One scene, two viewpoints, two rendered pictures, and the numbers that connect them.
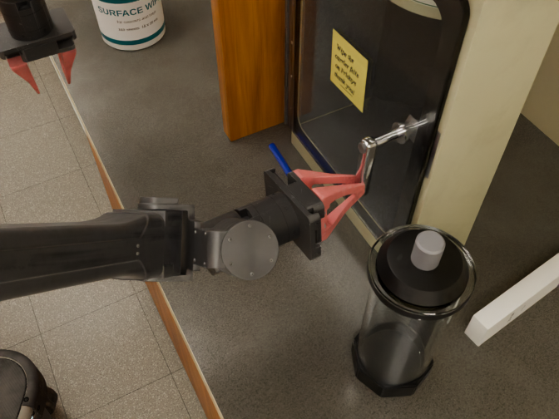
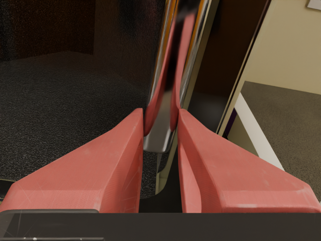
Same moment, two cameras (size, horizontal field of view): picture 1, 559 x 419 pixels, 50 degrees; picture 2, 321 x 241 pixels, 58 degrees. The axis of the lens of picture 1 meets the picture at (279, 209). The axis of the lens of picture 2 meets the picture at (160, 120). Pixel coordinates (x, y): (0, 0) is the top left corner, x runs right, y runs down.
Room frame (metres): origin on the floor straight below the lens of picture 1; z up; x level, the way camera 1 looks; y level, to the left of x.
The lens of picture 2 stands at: (0.42, 0.00, 1.21)
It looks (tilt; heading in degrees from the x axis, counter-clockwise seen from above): 37 degrees down; 292
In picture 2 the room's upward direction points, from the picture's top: 13 degrees clockwise
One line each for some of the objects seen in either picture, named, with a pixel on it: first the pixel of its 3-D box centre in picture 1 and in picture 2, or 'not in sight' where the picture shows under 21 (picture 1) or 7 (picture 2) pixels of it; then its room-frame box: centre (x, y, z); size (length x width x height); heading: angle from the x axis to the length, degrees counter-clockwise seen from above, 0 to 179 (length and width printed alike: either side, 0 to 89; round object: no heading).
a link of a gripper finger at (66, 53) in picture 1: (50, 58); not in sight; (0.70, 0.33, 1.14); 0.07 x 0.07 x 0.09; 28
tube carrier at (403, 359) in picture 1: (404, 317); not in sight; (0.33, -0.14, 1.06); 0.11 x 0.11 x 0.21
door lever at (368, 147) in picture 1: (377, 161); (173, 43); (0.47, -0.11, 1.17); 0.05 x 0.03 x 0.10; 118
